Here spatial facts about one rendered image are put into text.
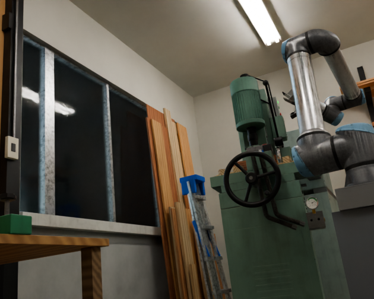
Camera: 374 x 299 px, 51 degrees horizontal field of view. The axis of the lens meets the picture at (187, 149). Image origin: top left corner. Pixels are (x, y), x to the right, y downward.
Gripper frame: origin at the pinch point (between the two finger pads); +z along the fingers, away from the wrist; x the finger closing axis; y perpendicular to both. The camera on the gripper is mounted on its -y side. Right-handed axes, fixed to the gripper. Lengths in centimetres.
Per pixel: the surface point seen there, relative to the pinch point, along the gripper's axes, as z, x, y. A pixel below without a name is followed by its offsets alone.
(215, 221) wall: -33, -184, -208
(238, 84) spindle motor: 25.4, -7.3, -6.9
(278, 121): -8.7, -15.8, -18.5
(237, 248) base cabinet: -11, 57, -71
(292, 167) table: -18.8, 34.7, -24.9
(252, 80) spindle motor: 18.5, -10.1, -1.7
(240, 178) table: 3, 35, -44
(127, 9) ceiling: 139, -125, -15
